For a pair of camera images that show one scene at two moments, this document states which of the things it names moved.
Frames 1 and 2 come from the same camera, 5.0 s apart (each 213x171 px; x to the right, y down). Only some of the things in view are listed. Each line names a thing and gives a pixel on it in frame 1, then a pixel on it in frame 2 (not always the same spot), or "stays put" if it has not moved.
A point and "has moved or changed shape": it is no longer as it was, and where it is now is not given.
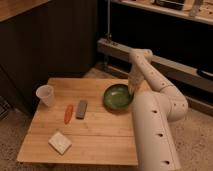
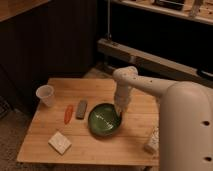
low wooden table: [80, 128] stays put
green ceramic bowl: [118, 97] has moved or changed shape
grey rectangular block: [81, 109] stays put
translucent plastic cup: [47, 94] stays put
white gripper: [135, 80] → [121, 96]
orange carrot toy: [68, 114] stays put
